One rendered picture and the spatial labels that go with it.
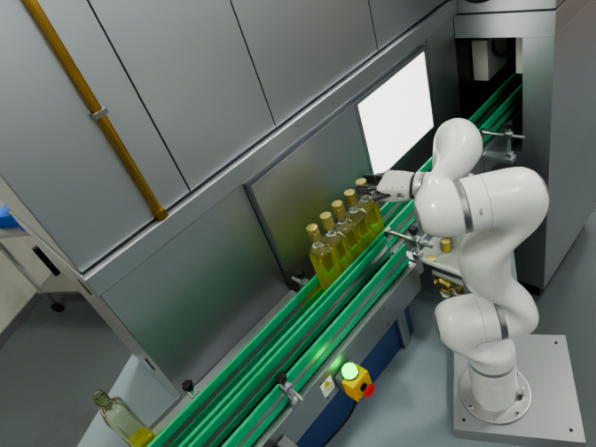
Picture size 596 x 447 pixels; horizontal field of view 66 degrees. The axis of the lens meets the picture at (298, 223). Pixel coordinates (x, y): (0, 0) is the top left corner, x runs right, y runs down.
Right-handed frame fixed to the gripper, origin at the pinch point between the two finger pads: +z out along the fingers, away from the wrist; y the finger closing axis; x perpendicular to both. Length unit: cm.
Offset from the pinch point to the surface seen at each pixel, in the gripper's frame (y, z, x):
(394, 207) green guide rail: 16.6, 0.4, -22.8
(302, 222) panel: -13.5, 17.6, -5.9
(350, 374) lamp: -47, -7, -30
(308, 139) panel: -1.5, 14.4, 16.9
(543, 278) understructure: 76, -43, -114
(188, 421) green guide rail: -76, 26, -23
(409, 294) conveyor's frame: -10.9, -11.7, -35.7
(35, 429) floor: -87, 212, -132
